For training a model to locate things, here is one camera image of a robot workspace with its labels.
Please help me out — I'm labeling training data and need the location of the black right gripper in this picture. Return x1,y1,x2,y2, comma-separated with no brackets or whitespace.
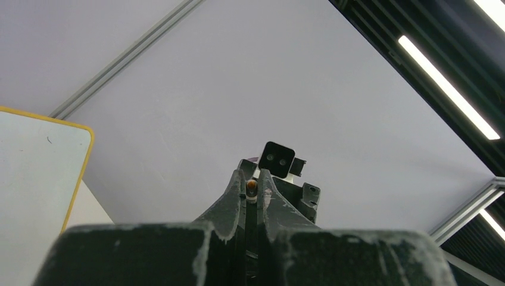
238,158,321,225

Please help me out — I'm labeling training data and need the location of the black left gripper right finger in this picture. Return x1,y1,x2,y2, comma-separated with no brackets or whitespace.
257,169,459,286

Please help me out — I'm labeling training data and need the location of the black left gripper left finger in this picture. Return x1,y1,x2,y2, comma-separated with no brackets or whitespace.
31,169,247,286

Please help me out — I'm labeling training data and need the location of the white marker pen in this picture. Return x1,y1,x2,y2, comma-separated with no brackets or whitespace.
245,179,258,204

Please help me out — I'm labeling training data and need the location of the yellow framed whiteboard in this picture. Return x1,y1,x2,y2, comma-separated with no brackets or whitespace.
1,107,94,285

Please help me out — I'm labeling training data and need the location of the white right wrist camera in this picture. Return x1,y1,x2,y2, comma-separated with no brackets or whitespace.
252,141,307,184

